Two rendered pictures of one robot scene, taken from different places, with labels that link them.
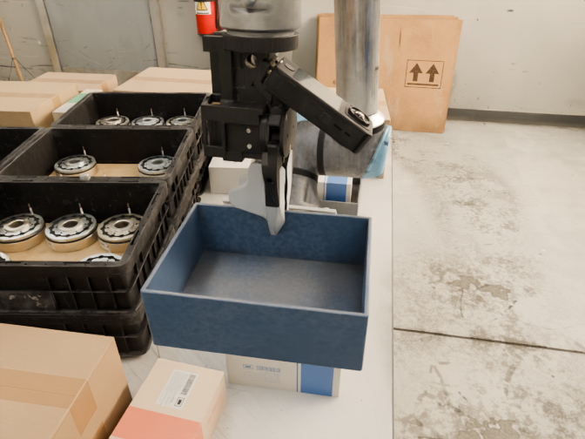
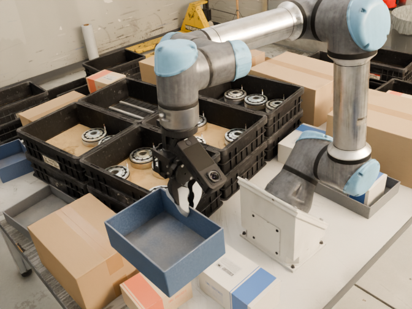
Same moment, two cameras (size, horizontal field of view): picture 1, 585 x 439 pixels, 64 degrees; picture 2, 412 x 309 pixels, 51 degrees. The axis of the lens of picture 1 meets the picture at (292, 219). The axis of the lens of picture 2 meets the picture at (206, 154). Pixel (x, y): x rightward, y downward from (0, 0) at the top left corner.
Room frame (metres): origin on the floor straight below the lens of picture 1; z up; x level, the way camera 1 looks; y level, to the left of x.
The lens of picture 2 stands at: (-0.06, -0.47, 1.71)
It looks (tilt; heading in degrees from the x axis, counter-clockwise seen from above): 33 degrees down; 40
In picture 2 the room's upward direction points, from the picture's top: 5 degrees counter-clockwise
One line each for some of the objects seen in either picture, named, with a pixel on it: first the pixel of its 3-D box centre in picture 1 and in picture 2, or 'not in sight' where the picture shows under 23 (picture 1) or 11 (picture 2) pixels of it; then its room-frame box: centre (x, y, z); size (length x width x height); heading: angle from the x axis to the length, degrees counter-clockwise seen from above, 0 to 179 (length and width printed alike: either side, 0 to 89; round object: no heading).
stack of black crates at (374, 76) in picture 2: not in sight; (378, 88); (2.81, 0.33, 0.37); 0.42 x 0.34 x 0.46; 80
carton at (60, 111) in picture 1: (80, 108); not in sight; (1.57, 0.74, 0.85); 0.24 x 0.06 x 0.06; 174
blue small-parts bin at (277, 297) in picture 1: (268, 277); (164, 236); (0.37, 0.02, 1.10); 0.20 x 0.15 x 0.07; 81
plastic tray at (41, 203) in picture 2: not in sight; (48, 215); (0.48, 0.76, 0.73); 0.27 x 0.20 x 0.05; 88
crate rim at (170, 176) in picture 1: (102, 154); (203, 122); (1.05, 0.47, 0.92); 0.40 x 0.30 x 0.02; 89
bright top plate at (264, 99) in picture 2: (147, 122); (255, 99); (1.42, 0.46, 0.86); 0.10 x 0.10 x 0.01
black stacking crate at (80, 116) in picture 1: (140, 127); (247, 103); (1.35, 0.46, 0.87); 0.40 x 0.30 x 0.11; 89
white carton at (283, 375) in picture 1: (287, 347); (238, 284); (0.59, 0.01, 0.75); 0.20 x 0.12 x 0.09; 81
